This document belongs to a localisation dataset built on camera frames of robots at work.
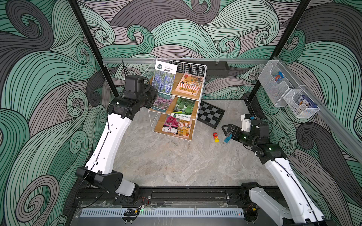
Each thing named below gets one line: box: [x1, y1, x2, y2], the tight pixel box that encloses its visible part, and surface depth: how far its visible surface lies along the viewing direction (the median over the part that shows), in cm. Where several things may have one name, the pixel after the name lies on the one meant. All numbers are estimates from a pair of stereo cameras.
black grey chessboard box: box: [197, 100, 226, 130], surface depth 109 cm
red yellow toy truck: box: [212, 132, 220, 143], surface depth 97 cm
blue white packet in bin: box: [296, 95, 318, 109], surface depth 67 cm
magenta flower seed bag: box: [161, 114, 180, 134], surface depth 103 cm
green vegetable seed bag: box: [170, 96, 196, 122], surface depth 83 cm
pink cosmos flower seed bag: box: [150, 90, 176, 113], surface depth 85 cm
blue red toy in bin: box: [274, 71, 285, 83], surface depth 85 cm
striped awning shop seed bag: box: [173, 119, 193, 139], surface depth 103 cm
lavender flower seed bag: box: [151, 60, 178, 100], surface depth 69 cm
